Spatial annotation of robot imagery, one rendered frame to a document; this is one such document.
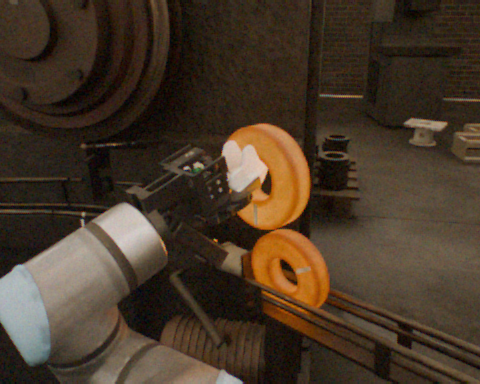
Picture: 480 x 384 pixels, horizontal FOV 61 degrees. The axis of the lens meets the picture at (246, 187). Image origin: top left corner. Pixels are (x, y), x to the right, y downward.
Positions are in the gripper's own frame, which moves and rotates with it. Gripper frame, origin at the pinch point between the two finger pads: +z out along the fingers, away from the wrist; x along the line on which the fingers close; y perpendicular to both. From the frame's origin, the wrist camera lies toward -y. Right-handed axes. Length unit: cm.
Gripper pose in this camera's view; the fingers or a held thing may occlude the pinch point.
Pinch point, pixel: (261, 165)
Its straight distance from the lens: 60.0
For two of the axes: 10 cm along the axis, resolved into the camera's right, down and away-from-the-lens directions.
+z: 6.8, -5.1, 5.3
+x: -7.1, -2.6, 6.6
